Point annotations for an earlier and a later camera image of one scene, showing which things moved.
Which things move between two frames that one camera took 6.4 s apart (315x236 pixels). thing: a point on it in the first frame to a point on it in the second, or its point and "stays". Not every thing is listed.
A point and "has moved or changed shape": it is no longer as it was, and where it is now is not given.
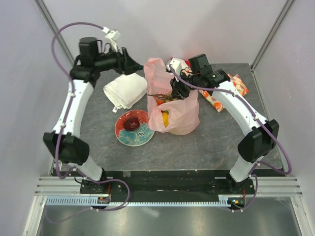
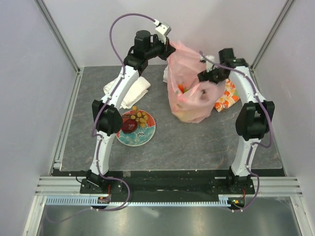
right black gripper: [177, 91] to [204, 76]
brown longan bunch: [165, 97] to [141, 117]
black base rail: [169, 186] stays
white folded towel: [126, 90] stays
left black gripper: [127, 65] to [167, 49]
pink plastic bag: [168, 114] has moved or changed shape
